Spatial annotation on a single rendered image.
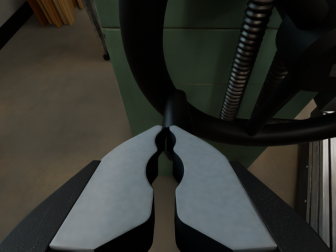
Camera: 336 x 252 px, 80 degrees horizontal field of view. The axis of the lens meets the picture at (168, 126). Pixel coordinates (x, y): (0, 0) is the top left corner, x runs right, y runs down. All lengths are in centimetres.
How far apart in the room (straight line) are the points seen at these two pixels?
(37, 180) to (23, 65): 84
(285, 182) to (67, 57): 146
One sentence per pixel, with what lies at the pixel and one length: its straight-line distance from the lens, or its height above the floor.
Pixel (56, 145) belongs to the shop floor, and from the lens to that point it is 115.
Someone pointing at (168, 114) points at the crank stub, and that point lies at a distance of 15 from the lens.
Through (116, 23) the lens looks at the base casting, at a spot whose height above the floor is 72.
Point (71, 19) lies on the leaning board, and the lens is 188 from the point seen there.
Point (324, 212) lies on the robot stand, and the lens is 83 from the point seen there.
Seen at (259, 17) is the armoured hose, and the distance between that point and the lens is 22.
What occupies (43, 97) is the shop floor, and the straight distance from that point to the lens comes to 138.
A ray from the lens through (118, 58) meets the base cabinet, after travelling 40.
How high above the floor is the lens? 90
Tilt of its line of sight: 58 degrees down
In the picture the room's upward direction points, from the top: straight up
